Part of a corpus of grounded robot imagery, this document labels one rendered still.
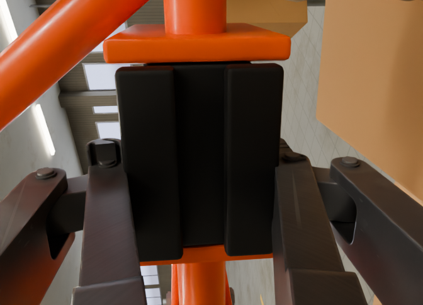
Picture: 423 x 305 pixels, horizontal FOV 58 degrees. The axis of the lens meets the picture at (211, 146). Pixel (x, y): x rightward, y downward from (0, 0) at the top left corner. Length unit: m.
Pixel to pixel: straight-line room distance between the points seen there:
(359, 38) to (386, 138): 0.08
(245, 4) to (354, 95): 1.37
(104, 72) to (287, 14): 7.78
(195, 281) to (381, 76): 0.19
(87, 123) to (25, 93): 10.01
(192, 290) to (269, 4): 1.56
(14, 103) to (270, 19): 1.53
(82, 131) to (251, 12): 8.95
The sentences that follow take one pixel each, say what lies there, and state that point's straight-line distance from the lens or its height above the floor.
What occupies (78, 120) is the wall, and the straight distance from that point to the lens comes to 10.15.
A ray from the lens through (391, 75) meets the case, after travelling 0.27.
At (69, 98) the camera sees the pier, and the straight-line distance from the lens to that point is 9.51.
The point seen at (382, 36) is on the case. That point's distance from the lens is 0.29.
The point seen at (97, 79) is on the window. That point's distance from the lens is 9.36.
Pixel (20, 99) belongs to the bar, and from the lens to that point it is 0.17.
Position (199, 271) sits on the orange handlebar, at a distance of 0.17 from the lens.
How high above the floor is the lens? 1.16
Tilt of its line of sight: 4 degrees down
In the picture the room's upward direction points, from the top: 92 degrees counter-clockwise
